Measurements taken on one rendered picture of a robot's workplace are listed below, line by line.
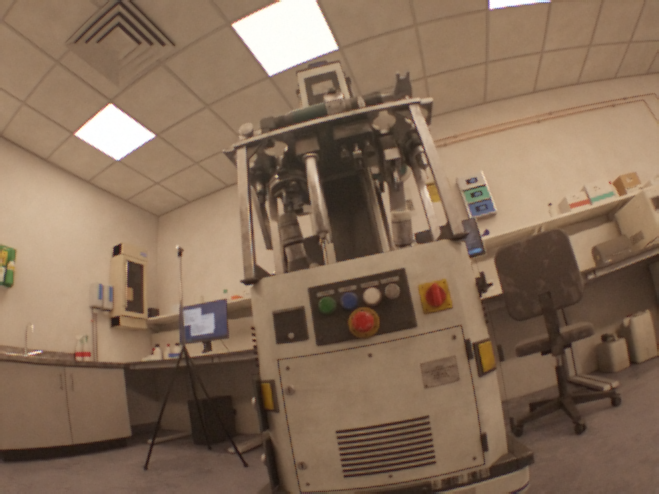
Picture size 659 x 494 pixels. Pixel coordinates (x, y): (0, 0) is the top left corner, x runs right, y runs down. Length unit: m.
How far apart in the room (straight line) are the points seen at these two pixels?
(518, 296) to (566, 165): 2.03
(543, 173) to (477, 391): 2.82
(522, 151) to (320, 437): 3.10
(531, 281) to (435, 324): 1.05
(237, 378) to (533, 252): 2.71
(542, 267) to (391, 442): 1.20
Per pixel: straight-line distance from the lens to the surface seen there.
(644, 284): 3.28
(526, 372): 2.79
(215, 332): 2.91
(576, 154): 3.56
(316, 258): 2.86
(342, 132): 0.85
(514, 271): 1.66
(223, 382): 3.41
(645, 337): 2.77
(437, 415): 0.66
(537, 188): 3.24
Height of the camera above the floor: 0.61
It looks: 19 degrees up
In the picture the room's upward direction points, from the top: 10 degrees counter-clockwise
